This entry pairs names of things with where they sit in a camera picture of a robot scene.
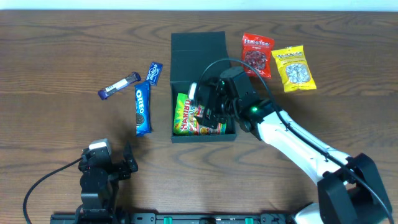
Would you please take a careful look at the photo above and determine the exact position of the Haribo gummy candy bag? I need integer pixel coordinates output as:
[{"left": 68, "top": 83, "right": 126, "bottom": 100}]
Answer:
[{"left": 174, "top": 93, "right": 226, "bottom": 136}]

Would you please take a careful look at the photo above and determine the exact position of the blue Oreo cookie pack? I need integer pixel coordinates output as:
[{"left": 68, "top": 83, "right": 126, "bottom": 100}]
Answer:
[{"left": 135, "top": 82, "right": 151, "bottom": 136}]

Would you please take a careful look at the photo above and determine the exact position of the red candy bag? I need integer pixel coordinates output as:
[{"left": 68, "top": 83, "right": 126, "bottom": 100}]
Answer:
[{"left": 242, "top": 33, "right": 275, "bottom": 78}]

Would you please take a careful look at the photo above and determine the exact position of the yellow candy bag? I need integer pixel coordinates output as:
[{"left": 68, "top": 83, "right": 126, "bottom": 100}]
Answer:
[{"left": 271, "top": 45, "right": 317, "bottom": 93}]

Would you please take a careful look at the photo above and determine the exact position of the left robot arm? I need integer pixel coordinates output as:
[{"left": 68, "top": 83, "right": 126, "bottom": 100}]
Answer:
[{"left": 74, "top": 139, "right": 138, "bottom": 223}]

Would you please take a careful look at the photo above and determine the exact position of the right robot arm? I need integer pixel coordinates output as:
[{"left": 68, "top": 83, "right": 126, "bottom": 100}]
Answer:
[{"left": 188, "top": 67, "right": 394, "bottom": 223}]

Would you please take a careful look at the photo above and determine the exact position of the blue Eclipse mint pack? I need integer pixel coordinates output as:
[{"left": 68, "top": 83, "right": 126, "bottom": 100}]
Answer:
[{"left": 146, "top": 62, "right": 163, "bottom": 86}]

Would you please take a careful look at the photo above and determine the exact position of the dark green gift box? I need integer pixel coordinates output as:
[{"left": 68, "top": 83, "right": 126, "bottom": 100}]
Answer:
[{"left": 169, "top": 30, "right": 238, "bottom": 144}]

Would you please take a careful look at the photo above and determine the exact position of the purple white candy bar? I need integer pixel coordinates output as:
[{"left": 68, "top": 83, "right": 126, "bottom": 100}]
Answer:
[{"left": 98, "top": 72, "right": 141, "bottom": 100}]

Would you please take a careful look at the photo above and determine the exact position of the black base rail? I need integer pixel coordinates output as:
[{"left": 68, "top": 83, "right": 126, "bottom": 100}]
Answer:
[{"left": 50, "top": 213, "right": 295, "bottom": 224}]

